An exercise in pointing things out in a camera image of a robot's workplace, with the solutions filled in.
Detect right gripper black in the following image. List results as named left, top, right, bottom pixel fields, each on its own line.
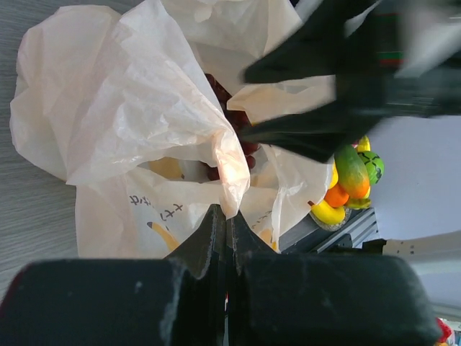
left=243, top=1, right=460, bottom=117

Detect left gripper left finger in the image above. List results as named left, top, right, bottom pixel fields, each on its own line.
left=1, top=205, right=225, bottom=345

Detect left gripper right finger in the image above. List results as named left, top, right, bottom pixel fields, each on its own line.
left=226, top=216, right=442, bottom=345

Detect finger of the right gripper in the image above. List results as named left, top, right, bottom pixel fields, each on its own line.
left=238, top=107, right=385, bottom=162

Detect fake yellow bell pepper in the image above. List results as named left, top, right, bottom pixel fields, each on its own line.
left=329, top=162, right=339, bottom=189

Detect fake yellow banana bunch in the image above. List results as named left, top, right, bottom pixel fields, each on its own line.
left=308, top=200, right=345, bottom=224

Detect fake purple grapes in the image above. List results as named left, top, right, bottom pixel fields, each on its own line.
left=205, top=74, right=259, bottom=171

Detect fake red dragon fruit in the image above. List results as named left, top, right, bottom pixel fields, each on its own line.
left=434, top=318, right=455, bottom=346

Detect banana print plastic bag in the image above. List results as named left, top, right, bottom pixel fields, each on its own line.
left=10, top=1, right=332, bottom=258

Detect speckled silver plate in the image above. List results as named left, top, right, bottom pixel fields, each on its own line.
left=309, top=208, right=353, bottom=232

